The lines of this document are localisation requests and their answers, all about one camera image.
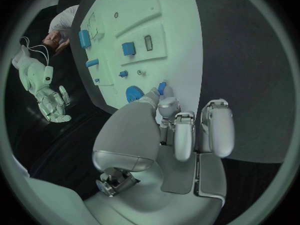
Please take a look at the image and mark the person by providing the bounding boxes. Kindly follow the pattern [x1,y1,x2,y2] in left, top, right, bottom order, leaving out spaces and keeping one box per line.
[41,4,80,57]

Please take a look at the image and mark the blue block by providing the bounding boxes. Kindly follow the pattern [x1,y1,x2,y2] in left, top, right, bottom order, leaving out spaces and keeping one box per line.
[121,41,137,57]

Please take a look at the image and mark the white task board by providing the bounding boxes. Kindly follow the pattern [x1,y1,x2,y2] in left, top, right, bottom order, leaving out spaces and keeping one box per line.
[69,0,204,124]

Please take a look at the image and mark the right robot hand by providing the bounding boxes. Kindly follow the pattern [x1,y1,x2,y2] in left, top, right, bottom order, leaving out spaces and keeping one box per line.
[34,85,73,124]

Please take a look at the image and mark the blue short cylinder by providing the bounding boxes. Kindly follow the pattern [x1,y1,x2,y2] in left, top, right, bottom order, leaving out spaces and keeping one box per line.
[77,29,93,50]

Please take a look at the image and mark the blue gear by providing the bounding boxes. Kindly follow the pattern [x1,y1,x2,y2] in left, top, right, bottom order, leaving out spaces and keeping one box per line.
[125,85,145,104]

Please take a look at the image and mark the blue long cylinder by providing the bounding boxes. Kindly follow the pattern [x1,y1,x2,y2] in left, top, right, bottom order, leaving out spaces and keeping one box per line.
[85,58,100,69]

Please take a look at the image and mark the blue plug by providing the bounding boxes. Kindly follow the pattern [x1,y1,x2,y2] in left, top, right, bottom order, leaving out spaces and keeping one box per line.
[157,82,168,96]

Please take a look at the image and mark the white cable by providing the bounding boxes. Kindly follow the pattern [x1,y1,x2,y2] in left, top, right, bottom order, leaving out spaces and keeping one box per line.
[19,36,32,51]
[26,44,51,68]

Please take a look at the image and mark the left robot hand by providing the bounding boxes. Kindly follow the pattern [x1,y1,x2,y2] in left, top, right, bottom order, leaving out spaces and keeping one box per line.
[83,86,236,225]

